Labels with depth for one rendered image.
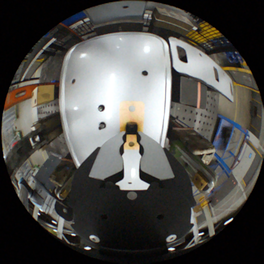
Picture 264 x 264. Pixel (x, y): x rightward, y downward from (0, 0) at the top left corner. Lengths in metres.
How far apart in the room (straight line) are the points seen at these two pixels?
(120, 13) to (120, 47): 0.13
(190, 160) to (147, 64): 0.17
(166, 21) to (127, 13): 0.08
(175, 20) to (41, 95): 0.28
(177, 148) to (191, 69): 0.16
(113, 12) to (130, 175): 0.40
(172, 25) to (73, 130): 0.32
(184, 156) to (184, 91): 0.13
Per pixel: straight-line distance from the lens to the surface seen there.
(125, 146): 0.16
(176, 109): 0.51
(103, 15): 0.25
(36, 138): 0.21
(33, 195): 0.83
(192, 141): 0.20
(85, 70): 0.17
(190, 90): 0.20
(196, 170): 0.16
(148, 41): 0.18
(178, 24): 0.23
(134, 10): 0.24
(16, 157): 0.21
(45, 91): 0.19
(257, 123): 11.88
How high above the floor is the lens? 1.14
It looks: 67 degrees down
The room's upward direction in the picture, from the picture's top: 177 degrees clockwise
